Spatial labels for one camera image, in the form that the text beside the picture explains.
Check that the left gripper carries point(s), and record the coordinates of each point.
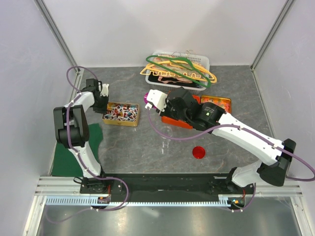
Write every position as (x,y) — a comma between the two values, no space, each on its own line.
(104,109)

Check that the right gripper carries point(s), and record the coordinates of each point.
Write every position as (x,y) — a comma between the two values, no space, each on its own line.
(165,112)

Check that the gold tin of candies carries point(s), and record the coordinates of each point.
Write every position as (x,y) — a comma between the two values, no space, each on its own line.
(122,114)

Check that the orange tray of lollipops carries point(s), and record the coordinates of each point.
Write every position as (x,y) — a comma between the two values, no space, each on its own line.
(178,123)

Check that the purple plastic scoop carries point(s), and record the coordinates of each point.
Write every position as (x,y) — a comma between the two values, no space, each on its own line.
(151,100)

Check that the gold tin of gummies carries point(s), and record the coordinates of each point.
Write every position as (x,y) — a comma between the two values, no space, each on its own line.
(225,103)

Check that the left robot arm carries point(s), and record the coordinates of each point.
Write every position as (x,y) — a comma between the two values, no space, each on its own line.
(72,131)

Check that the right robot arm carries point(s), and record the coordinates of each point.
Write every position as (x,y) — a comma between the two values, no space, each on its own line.
(274,156)

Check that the clear glass jar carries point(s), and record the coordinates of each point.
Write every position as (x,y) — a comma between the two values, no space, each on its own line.
(165,142)

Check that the green clothes hanger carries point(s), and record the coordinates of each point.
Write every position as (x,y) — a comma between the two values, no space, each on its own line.
(182,70)

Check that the white plastic basket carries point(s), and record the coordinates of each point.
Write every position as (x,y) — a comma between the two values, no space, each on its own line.
(186,59)

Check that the yellow clothes hanger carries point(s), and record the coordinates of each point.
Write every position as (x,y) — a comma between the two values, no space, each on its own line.
(189,70)

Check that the floral pink cloth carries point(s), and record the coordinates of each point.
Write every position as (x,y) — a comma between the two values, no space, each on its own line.
(172,71)

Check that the black garment in basket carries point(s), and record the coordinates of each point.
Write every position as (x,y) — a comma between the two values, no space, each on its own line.
(172,81)

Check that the orange clothes hanger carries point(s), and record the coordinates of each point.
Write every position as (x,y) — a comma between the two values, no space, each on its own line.
(169,69)

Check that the red jar lid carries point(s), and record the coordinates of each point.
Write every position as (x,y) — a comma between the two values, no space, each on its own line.
(198,152)

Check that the green cloth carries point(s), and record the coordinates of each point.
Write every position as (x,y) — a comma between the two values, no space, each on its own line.
(66,165)

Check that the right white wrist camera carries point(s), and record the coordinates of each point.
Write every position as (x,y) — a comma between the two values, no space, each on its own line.
(162,102)

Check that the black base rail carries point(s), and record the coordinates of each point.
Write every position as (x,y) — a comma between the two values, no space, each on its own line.
(214,184)

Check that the grey cable duct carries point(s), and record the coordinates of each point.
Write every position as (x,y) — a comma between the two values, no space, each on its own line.
(95,201)

